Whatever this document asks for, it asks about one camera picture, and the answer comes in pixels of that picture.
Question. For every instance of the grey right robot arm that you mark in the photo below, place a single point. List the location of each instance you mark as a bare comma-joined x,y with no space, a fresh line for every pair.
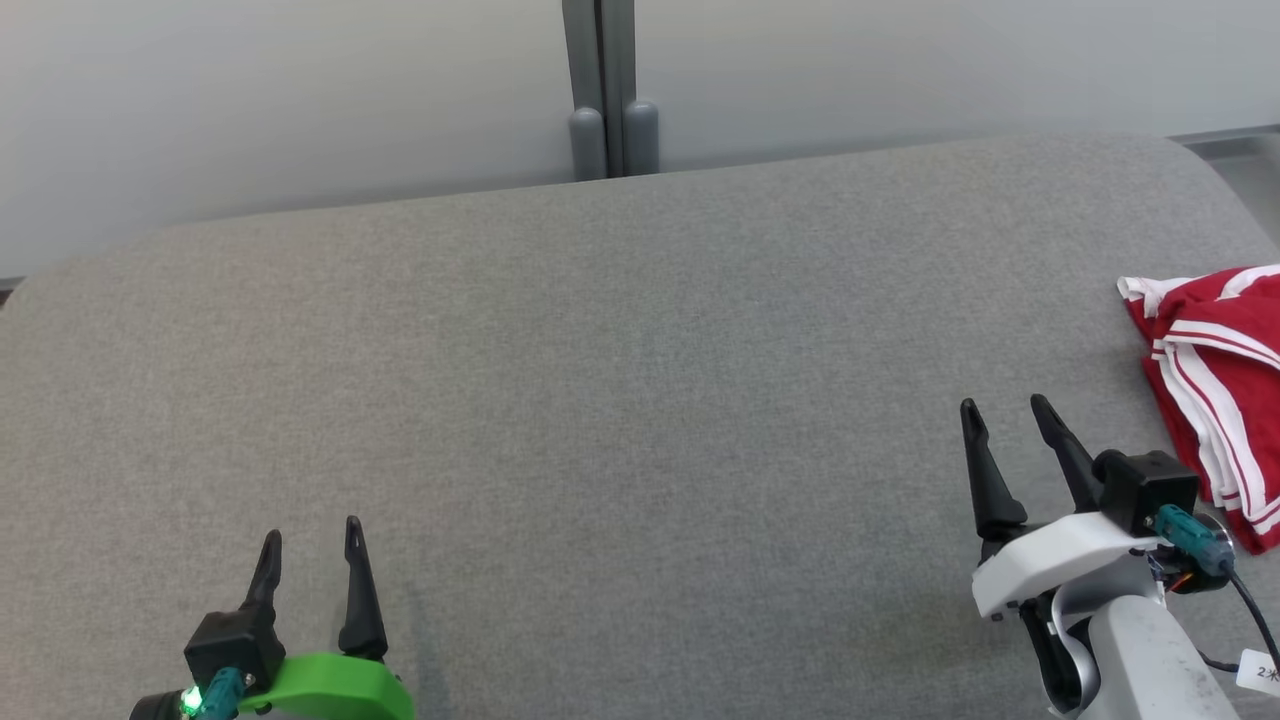
1140,660

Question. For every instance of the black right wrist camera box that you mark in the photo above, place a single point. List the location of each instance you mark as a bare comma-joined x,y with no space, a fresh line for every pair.
1145,490

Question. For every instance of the black round motor cap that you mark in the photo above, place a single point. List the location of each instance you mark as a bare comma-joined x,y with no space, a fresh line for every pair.
1190,582
160,708

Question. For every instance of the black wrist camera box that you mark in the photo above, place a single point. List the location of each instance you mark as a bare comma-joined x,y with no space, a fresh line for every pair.
1145,490
235,645

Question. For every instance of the grey partition post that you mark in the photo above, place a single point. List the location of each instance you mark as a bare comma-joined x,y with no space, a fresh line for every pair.
635,80
585,80

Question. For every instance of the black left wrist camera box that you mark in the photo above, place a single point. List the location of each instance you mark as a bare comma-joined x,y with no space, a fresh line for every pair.
235,645

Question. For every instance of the black round left motor cap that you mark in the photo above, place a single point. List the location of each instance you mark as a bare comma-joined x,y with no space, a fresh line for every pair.
160,708

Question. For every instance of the black round right motor cap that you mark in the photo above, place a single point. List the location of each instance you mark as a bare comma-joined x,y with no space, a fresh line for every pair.
1190,582

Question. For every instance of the red shorts with white trim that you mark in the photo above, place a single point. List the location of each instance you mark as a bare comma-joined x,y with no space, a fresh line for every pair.
1225,450

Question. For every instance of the dark grey skirting strip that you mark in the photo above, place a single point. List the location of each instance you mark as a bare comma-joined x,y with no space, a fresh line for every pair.
1235,140
12,287

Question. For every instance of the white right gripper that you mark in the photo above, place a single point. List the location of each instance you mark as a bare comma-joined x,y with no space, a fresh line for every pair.
1050,560

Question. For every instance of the teal left camera connector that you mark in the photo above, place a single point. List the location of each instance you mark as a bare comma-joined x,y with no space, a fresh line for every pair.
222,692

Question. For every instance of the teal camera connector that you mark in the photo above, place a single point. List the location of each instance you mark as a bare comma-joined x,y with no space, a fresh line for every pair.
1190,538
222,692

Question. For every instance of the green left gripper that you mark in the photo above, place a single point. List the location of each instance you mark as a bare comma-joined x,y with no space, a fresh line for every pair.
340,690

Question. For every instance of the teal right camera connector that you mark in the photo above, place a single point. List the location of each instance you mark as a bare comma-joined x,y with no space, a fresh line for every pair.
1190,538

